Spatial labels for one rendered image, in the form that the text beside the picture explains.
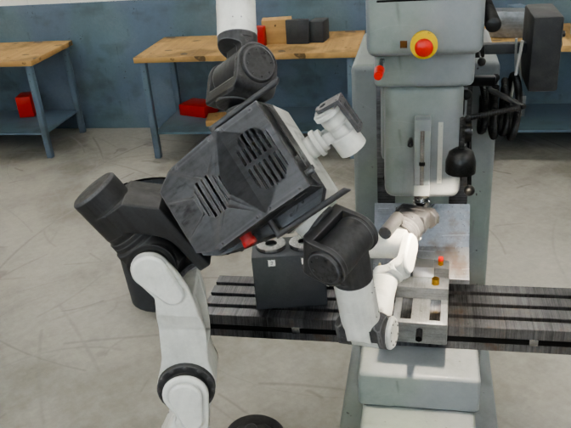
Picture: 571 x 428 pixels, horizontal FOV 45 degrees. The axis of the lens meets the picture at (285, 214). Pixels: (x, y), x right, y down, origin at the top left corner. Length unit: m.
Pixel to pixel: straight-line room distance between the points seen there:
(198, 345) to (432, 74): 0.86
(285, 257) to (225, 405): 1.30
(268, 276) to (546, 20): 1.06
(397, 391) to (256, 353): 1.54
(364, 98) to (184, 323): 1.02
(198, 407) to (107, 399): 1.69
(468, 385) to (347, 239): 0.75
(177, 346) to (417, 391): 0.73
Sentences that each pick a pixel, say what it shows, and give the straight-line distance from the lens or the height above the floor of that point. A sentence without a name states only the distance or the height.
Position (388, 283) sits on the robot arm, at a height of 1.20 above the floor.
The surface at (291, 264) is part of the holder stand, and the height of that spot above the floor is 1.07.
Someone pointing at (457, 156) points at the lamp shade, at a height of 1.50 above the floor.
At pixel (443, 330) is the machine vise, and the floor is 0.97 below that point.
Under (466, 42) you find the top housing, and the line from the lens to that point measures 1.62.
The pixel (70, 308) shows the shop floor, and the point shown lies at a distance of 4.13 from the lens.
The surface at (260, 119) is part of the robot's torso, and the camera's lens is 1.33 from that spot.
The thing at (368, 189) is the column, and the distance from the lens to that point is 2.39.
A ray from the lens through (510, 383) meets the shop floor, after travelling 3.34.
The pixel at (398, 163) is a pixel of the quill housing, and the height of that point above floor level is 1.42.
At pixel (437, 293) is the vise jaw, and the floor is 1.01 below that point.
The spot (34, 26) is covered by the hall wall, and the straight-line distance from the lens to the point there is 7.07.
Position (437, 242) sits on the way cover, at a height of 0.96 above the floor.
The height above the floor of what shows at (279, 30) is 0.98.
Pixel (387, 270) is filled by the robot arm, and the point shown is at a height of 1.22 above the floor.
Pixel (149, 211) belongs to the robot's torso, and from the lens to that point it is 1.49.
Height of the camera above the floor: 2.13
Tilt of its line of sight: 26 degrees down
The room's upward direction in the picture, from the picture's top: 5 degrees counter-clockwise
